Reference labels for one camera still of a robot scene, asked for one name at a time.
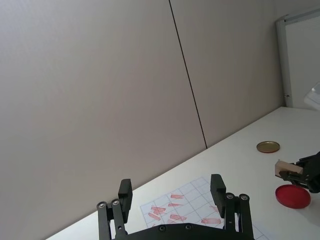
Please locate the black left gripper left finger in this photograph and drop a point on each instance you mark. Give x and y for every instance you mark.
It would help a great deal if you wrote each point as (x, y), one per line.
(124, 200)

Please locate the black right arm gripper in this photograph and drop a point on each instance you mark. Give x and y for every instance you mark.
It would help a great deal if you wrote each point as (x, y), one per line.
(315, 175)

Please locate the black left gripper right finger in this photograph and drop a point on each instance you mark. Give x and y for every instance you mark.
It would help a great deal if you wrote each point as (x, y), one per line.
(218, 195)

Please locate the wooden stamp block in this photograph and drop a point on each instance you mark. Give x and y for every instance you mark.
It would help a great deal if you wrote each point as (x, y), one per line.
(287, 167)

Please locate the round red ink dish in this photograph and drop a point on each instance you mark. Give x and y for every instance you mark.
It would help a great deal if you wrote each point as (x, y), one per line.
(292, 196)

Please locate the white grid paper sheet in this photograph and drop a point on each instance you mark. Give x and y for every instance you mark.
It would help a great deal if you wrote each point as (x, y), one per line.
(190, 200)

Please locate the round gold metal lid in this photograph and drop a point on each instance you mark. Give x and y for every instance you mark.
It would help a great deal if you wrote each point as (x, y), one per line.
(268, 147)

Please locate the white plastic object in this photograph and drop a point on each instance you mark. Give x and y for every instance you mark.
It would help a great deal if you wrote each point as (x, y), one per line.
(313, 98)

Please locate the grey framed partition panel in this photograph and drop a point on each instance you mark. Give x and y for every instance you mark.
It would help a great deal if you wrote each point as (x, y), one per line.
(297, 60)

